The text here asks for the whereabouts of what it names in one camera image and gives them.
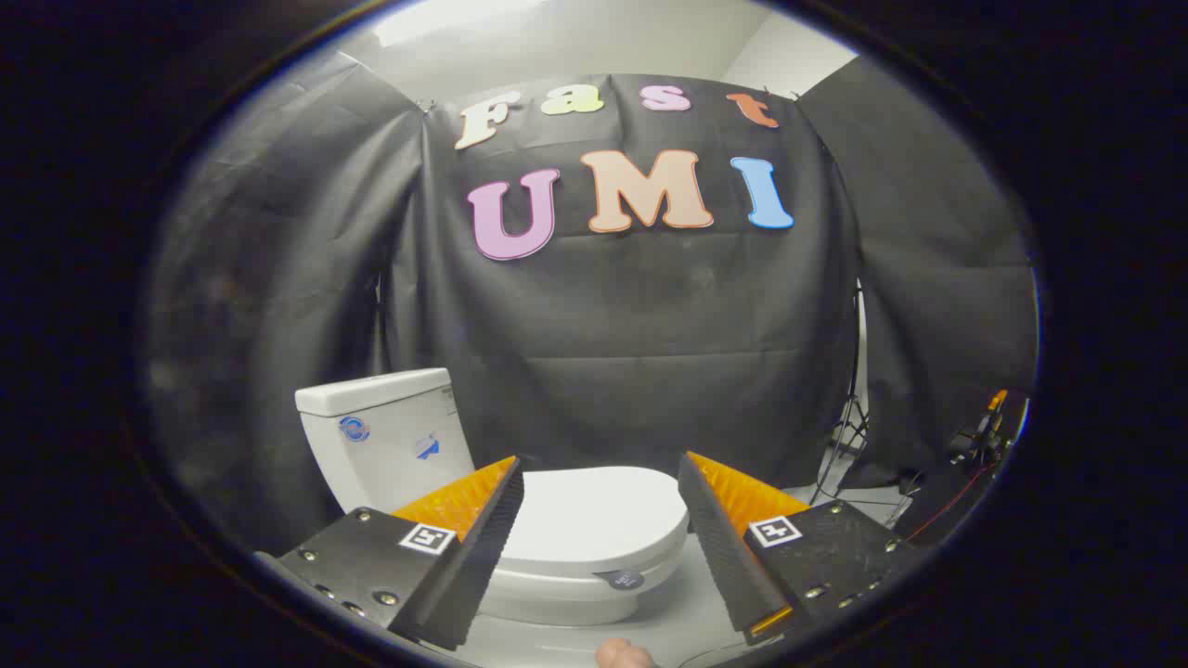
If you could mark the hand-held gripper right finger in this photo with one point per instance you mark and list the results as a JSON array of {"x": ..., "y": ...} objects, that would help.
[{"x": 719, "y": 557}]

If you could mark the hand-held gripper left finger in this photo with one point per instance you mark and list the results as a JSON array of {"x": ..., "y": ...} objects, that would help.
[{"x": 478, "y": 566}]

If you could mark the white toilet lid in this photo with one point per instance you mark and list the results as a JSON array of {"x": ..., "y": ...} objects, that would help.
[{"x": 594, "y": 510}]

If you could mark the white toilet seat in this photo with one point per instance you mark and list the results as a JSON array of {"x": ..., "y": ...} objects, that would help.
[{"x": 557, "y": 582}]

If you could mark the white toilet tank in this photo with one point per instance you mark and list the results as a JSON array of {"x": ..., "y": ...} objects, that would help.
[{"x": 380, "y": 445}]

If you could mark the black tripod stand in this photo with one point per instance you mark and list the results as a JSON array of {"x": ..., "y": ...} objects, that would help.
[{"x": 852, "y": 408}]

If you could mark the black backdrop cloth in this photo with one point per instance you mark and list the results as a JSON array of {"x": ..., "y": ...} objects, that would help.
[{"x": 650, "y": 325}]

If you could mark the black device with orange tip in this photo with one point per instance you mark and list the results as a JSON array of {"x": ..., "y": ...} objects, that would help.
[{"x": 984, "y": 441}]

